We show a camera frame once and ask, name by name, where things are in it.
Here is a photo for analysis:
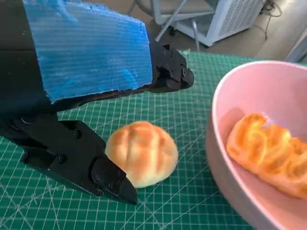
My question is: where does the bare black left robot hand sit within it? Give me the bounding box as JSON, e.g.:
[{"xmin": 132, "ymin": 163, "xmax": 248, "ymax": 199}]
[{"xmin": 0, "ymin": 0, "xmax": 195, "ymax": 206}]

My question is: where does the round bread bun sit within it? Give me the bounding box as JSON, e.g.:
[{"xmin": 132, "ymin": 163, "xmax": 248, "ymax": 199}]
[{"xmin": 105, "ymin": 121, "xmax": 179, "ymax": 189}]

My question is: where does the pink bowl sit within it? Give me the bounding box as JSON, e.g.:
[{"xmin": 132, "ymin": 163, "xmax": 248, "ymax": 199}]
[{"xmin": 205, "ymin": 60, "xmax": 307, "ymax": 230}]

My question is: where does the long braided bread loaf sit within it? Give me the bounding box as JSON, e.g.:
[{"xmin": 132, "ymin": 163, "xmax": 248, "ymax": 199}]
[{"xmin": 226, "ymin": 113, "xmax": 307, "ymax": 200}]

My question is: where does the grey office chair on casters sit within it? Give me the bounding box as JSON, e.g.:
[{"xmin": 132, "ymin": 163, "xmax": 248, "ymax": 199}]
[{"xmin": 133, "ymin": 0, "xmax": 216, "ymax": 52}]

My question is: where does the white perforated cabinet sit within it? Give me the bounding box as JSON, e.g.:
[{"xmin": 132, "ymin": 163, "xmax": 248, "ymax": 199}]
[{"xmin": 175, "ymin": 0, "xmax": 267, "ymax": 47}]

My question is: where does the green cutting mat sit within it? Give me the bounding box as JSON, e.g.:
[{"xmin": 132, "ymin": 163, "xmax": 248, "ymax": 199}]
[{"xmin": 0, "ymin": 49, "xmax": 307, "ymax": 230}]

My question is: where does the black floor cable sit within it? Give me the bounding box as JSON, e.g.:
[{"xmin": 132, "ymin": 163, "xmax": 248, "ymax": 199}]
[{"xmin": 259, "ymin": 0, "xmax": 282, "ymax": 40}]

